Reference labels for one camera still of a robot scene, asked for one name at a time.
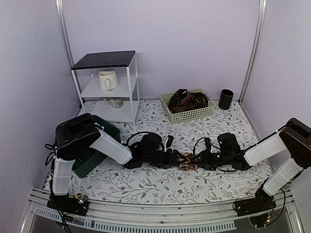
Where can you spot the pale green perforated basket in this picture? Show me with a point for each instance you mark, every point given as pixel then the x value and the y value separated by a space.
pixel 188 115

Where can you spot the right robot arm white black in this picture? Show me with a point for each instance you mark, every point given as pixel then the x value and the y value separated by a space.
pixel 292 140

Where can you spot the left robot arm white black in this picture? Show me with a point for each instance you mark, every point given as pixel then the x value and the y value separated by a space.
pixel 74 137

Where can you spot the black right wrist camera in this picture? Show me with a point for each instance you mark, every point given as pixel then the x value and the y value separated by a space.
pixel 228 143

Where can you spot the white shelf with black top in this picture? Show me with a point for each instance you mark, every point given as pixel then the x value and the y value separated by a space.
pixel 115 89

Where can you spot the aluminium frame post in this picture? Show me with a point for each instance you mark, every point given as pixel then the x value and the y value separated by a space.
pixel 64 32
pixel 254 50

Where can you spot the dark brown rolled ties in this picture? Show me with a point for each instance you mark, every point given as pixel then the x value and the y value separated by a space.
pixel 183 100

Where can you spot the right aluminium frame post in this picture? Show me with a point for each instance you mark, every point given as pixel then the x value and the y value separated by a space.
pixel 254 50

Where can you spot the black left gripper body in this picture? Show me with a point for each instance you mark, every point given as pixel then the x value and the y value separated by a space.
pixel 153 159

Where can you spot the left aluminium frame post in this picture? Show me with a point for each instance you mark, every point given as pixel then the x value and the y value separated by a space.
pixel 64 32

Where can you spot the floral patterned table mat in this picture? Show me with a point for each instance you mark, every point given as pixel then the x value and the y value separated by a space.
pixel 149 185

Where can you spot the aluminium front rail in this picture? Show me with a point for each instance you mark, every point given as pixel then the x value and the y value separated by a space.
pixel 215 217

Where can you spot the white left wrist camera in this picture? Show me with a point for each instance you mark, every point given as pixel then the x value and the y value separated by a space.
pixel 168 142

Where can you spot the dark green plastic bin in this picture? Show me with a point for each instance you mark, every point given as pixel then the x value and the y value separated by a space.
pixel 84 164

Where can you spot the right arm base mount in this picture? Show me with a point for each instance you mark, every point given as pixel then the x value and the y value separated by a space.
pixel 262 205

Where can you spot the black cylindrical cup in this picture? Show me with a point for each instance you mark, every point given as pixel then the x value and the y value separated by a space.
pixel 225 100

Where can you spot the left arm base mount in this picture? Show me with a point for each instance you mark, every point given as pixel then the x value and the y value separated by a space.
pixel 77 205

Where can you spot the white ceramic mug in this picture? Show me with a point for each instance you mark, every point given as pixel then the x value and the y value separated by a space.
pixel 108 79

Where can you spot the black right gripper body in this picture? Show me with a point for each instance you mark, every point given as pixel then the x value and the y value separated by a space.
pixel 210 162

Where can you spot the cream floral patterned tie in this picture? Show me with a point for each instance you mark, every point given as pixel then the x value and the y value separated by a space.
pixel 191 166

